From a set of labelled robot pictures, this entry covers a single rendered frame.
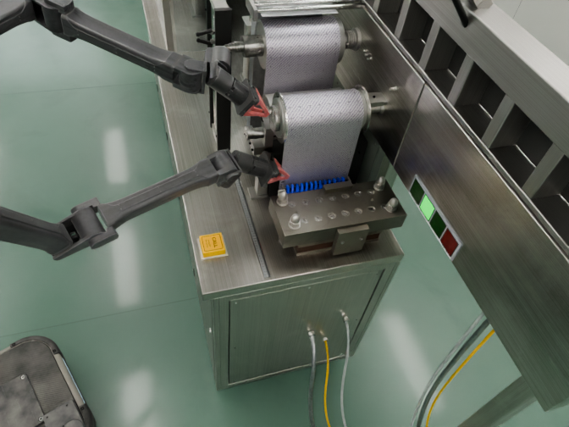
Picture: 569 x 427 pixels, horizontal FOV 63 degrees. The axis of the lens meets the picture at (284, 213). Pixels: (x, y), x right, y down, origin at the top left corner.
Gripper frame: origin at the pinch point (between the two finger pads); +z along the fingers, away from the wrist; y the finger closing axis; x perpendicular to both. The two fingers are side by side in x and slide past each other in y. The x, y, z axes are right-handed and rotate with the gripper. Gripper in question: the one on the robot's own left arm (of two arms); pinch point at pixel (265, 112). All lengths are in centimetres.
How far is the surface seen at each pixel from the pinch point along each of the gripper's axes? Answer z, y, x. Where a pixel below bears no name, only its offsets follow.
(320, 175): 28.4, 5.5, -4.7
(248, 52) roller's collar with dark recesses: -5.1, -21.1, 4.4
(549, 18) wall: 239, -176, 125
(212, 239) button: 9.3, 15.2, -38.4
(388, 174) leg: 67, -10, 5
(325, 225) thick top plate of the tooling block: 27.2, 24.1, -9.0
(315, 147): 17.4, 6.0, 2.3
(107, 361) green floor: 34, 3, -139
